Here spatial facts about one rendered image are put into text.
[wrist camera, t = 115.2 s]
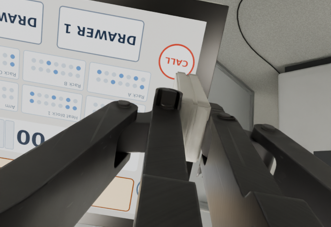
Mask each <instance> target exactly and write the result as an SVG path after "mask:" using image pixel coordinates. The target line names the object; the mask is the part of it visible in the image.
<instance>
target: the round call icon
mask: <svg viewBox="0 0 331 227"><path fill-rule="evenodd" d="M198 53H199V46H195V45H190V44H185V43H179V42H174V41H168V40H163V39H161V42H160V47H159V53H158V59H157V65H156V71H155V78H160V79H165V80H171V81H174V79H175V74H176V73H177V72H178V71H179V72H184V73H186V75H188V74H189V73H190V74H194V72H195V67H196V62H197V57H198Z"/></svg>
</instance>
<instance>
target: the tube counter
mask: <svg viewBox="0 0 331 227"><path fill-rule="evenodd" d="M47 135H48V125H45V124H39V123H33V122H27V121H21V120H15V119H10V118H4V117H0V150H5V151H11V152H17V153H23V154H24V153H26V152H27V151H29V150H31V149H32V148H34V147H36V146H38V145H39V144H41V143H43V142H44V141H46V140H47Z"/></svg>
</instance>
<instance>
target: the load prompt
mask: <svg viewBox="0 0 331 227"><path fill-rule="evenodd" d="M12 160H14V159H10V158H4V157H0V168H1V167H2V166H4V165H6V164H7V163H9V162H11V161H12ZM134 183H135V179H133V178H128V177H122V176H116V177H115V178H114V179H113V180H112V182H111V183H110V184H109V185H108V186H107V188H106V189H105V190H104V191H103V192H102V194H101V195H100V196H99V197H98V199H97V200H96V201H95V202H94V203H93V205H92V207H97V208H104V209H110V210H116V211H123V212H130V208H131V202H132V195H133V189H134Z"/></svg>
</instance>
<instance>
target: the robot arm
mask: <svg viewBox="0 0 331 227"><path fill-rule="evenodd" d="M201 151H202V155H201V159H200V162H199V168H198V172H197V177H199V175H200V174H202V178H203V183H204V188H205V193H206V198H207V203H208V208H209V213H210V218H211V222H212V227H331V167H330V166H329V165H327V164H326V163H325V162H323V161H322V160H321V159H319V158H318V157H316V156H315V155H314V154H312V153H311V152H309V151H308V150H306V149H305V148H304V147H302V146H301V145H299V144H298V143H297V142H295V141H294V140H292V139H291V138H290V137H288V136H287V135H286V134H284V133H283V132H282V131H280V130H278V129H277V128H275V127H274V126H272V125H269V124H255V125H254V127H253V131H248V130H244V129H243V128H242V126H241V125H240V123H239V121H238V120H237V119H236V118H235V117H234V116H231V115H230V114H228V113H225V111H224V110H223V108H222V107H221V106H220V105H218V104H216V103H211V102H208V99H207V97H206V95H205V92H204V90H203V88H202V86H201V83H200V81H199V79H198V77H197V75H196V74H190V73H189V74H188V75H186V73H184V72H179V71H178V72H177V73H176V74H175V79H174V84H173V89H171V88H165V87H159V88H157V89H156V91H155V96H154V101H153V107H152V110H151V111H149V112H138V106H137V105H136V104H134V103H131V102H129V101H126V100H118V101H112V102H110V103H109V104H107V105H105V106H104V107H102V108H100V109H98V110H97V111H95V112H93V113H92V114H90V115H88V116H87V117H85V118H83V119H82V120H80V121H78V122H77V123H75V124H73V125H72V126H70V127H68V128H66V129H65V130H63V131H61V132H60V133H58V134H56V135H55V136H53V137H51V138H49V139H48V140H46V141H44V142H43V143H41V144H39V145H38V146H36V147H34V148H32V149H31V150H29V151H27V152H26V153H24V154H23V155H21V156H19V157H17V158H16V159H14V160H12V161H11V162H9V163H7V164H6V165H4V166H2V167H1V168H0V227H74V226H75V225H76V224H77V223H78V222H79V220H80V219H81V218H82V217H83V216H84V214H85V213H86V212H87V211H88V209H89V208H90V207H91V206H92V205H93V203H94V202H95V201H96V200H97V199H98V197H99V196H100V195H101V194H102V192H103V191H104V190H105V189H106V188H107V186H108V185H109V184H110V183H111V182H112V180H113V179H114V178H115V177H116V176H117V174H118V173H119V172H120V171H121V170H122V168H123V167H124V166H125V165H126V163H127V162H128V161H129V160H130V157H131V153H144V160H143V166H142V172H141V178H140V184H139V190H138V197H137V203H136V209H135V216H134V222H133V227H203V226H202V220H201V214H200V208H199V200H198V193H197V188H196V184H195V182H191V181H189V180H188V172H187V164H186V161H188V162H196V161H199V157H200V153H201ZM274 159H275V160H276V169H275V172H274V175H272V174H271V173H270V171H271V168H272V165H273V162H274Z"/></svg>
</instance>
